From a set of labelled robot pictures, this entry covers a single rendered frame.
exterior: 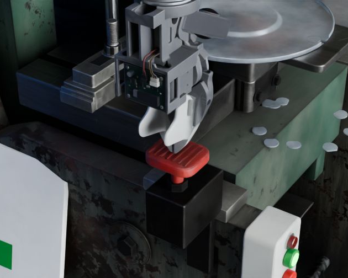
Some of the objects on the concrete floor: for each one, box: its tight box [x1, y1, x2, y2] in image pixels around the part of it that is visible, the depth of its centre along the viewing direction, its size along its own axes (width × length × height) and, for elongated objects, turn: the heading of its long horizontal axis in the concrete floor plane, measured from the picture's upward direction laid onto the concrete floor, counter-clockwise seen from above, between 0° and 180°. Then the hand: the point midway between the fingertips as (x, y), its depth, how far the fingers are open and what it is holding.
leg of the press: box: [0, 65, 263, 278], centre depth 138 cm, size 92×12×90 cm, turn 56°
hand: (177, 139), depth 98 cm, fingers closed
